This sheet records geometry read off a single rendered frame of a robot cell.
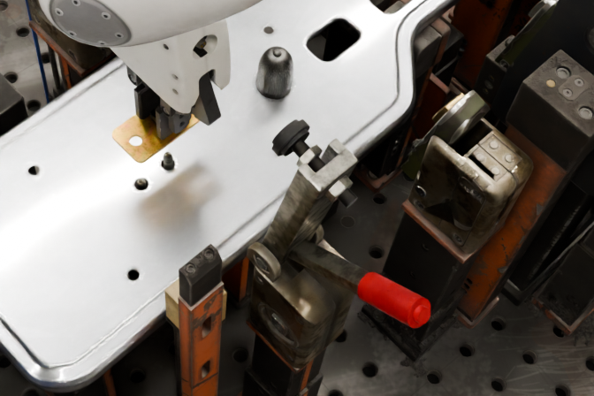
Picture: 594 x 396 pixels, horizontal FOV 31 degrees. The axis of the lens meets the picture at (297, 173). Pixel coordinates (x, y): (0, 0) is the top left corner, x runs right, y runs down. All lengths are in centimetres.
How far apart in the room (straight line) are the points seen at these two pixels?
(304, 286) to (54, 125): 28
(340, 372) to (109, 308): 38
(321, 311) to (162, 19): 33
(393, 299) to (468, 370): 48
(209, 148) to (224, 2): 40
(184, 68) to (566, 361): 66
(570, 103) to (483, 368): 43
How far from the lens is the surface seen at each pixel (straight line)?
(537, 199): 96
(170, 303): 82
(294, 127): 69
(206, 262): 67
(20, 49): 138
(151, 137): 86
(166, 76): 74
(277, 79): 94
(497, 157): 88
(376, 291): 74
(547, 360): 123
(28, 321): 87
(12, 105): 99
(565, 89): 87
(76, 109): 96
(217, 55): 74
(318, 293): 82
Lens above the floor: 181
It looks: 60 degrees down
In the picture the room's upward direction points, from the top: 10 degrees clockwise
